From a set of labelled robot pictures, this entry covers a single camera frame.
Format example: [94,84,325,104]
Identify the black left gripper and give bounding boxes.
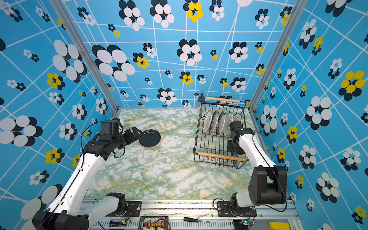
[113,126,143,149]

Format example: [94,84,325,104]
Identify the white plate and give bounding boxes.
[216,112,226,136]
[202,110,213,133]
[209,110,219,134]
[223,112,233,136]

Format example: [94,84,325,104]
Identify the black plate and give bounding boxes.
[139,129,162,148]

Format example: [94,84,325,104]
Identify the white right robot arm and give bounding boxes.
[228,121,287,216]

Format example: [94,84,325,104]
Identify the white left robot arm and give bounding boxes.
[32,118,142,230]

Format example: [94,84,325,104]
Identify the glass jar with black lid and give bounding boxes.
[197,94,206,111]

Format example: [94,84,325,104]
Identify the black terminal board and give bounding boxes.
[138,216,171,230]

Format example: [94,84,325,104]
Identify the black screwdriver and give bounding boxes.
[183,217,210,223]

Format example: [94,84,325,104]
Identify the yellow box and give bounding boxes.
[269,222,291,230]

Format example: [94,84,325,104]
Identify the black wire dish rack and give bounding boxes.
[193,102,246,169]

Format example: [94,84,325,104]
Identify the wooden rack handle far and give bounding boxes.
[205,96,241,103]

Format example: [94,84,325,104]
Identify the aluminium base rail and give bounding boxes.
[90,199,304,230]

